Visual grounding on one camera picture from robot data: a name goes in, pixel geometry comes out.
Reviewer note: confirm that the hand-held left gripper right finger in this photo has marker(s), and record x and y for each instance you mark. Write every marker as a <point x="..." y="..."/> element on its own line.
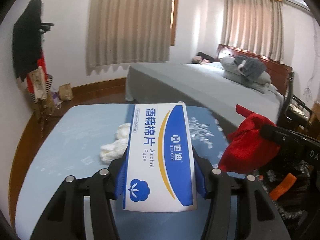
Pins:
<point x="201" y="180"/>

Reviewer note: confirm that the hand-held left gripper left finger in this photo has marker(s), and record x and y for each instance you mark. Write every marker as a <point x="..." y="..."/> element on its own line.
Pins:
<point x="121" y="180"/>

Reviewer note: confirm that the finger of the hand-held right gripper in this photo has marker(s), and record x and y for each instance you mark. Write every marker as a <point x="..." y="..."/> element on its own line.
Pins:
<point x="283" y="137"/>

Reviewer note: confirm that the red cloth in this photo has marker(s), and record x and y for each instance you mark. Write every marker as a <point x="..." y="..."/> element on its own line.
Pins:
<point x="247" y="142"/>

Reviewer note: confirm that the small orange foam net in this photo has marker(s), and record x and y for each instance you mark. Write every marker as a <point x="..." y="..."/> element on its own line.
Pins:
<point x="283" y="187"/>

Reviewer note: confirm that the white and blue cardboard box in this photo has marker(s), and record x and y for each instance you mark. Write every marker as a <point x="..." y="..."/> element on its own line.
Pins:
<point x="160" y="155"/>

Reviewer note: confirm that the trash bin with black bag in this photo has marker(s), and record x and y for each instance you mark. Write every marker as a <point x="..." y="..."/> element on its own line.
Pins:
<point x="295" y="210"/>

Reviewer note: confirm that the patterned seat cushion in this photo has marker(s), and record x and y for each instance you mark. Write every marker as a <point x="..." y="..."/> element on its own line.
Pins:
<point x="298" y="111"/>

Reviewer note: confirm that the black metal chair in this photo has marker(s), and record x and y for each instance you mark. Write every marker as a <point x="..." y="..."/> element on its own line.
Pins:
<point x="287" y="100"/>

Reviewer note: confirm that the blue printed tablecloth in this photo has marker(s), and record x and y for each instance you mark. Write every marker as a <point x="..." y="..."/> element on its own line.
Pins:
<point x="75" y="142"/>

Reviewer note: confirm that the wooden headboard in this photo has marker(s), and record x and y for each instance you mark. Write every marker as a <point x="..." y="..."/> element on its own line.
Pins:
<point x="277" y="67"/>

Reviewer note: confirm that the dark grey garment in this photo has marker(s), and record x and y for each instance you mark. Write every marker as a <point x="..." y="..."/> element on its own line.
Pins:
<point x="253" y="67"/>

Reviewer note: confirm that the folded grey duvet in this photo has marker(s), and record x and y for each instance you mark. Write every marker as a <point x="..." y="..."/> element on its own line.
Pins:
<point x="232" y="71"/>

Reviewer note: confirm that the bed with grey sheet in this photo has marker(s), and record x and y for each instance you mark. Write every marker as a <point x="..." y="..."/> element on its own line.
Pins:
<point x="187" y="85"/>

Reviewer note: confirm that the brown paper bag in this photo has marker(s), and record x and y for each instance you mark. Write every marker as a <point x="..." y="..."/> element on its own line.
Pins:
<point x="65" y="92"/>

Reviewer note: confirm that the black bag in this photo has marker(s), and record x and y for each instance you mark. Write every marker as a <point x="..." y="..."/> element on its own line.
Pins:
<point x="205" y="55"/>

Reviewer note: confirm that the pink bundle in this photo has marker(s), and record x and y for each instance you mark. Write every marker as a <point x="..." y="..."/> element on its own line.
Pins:
<point x="200" y="60"/>

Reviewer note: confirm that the beige curtain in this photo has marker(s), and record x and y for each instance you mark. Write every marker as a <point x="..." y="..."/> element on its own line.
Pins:
<point x="252" y="27"/>
<point x="130" y="22"/>

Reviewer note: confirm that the striped bag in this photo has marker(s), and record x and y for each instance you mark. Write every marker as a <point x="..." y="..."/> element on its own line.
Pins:
<point x="50" y="85"/>

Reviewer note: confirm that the beige tote bag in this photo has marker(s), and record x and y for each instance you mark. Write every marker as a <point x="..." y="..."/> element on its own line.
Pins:
<point x="37" y="82"/>

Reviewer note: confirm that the white air conditioner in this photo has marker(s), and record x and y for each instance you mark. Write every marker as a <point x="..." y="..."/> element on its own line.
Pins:
<point x="296" y="1"/>

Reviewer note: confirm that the red garment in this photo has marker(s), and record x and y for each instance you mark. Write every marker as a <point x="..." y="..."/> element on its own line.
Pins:
<point x="41" y="62"/>

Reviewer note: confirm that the black jacket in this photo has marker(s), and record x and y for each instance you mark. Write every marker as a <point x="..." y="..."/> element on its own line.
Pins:
<point x="27" y="42"/>

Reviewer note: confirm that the wooden window frame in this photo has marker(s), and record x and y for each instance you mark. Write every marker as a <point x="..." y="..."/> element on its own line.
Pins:
<point x="175" y="15"/>

